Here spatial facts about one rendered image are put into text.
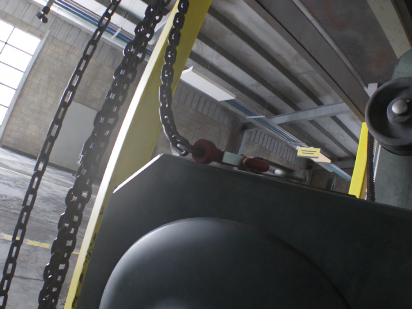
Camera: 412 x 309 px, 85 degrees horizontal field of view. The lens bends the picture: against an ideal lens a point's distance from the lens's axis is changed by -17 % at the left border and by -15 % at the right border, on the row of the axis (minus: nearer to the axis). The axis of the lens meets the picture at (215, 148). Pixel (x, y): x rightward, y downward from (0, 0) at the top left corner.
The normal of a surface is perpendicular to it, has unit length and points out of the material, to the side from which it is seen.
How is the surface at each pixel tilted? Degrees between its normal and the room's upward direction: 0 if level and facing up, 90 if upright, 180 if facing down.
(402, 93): 97
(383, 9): 180
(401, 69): 90
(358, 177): 90
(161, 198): 90
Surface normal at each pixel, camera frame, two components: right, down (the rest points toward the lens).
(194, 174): -0.51, -0.31
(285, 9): 0.60, 0.05
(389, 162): -0.74, -0.34
